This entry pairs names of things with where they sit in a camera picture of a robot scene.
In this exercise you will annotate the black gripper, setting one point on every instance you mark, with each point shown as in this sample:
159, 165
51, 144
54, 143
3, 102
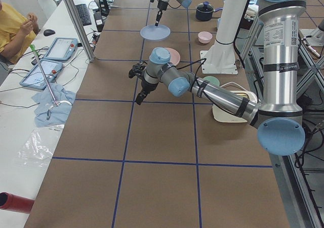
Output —
160, 5
148, 85

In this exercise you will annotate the light blue plate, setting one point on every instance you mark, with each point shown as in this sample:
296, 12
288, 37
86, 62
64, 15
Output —
155, 33

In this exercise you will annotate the pink plate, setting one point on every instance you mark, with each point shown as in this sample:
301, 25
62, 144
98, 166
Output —
174, 56

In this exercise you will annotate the dark blue pot with lid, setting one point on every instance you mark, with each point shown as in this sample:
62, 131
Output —
204, 11

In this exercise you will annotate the pink bowl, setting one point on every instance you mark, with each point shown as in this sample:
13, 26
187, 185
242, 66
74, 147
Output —
204, 37

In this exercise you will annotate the light blue cup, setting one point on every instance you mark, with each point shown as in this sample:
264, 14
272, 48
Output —
218, 23

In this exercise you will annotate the green bowl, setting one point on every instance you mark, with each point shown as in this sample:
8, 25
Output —
213, 80

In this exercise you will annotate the black keyboard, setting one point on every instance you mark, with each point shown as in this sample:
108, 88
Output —
84, 14

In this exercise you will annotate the upper teach pendant tablet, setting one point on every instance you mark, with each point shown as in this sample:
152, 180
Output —
61, 49

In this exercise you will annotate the teach pendant tablet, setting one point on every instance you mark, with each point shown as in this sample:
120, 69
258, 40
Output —
35, 78
61, 49

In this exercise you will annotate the light blue cloth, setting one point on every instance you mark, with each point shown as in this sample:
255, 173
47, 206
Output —
48, 113

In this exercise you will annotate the lower teach pendant tablet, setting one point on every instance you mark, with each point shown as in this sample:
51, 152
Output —
35, 78

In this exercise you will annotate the black computer mouse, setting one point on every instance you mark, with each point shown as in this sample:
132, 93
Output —
48, 32

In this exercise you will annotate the metal grabber stick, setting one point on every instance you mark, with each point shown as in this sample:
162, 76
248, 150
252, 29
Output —
44, 75

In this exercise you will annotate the clear plastic bag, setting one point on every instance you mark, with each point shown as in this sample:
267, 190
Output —
38, 149

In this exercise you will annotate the person in yellow shirt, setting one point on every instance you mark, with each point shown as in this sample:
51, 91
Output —
17, 32

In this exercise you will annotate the red cylinder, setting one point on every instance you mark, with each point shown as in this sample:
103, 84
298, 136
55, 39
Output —
15, 203

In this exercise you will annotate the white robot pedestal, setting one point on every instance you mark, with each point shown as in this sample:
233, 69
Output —
220, 58

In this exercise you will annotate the aluminium frame post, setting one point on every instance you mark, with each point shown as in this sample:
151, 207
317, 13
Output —
79, 29

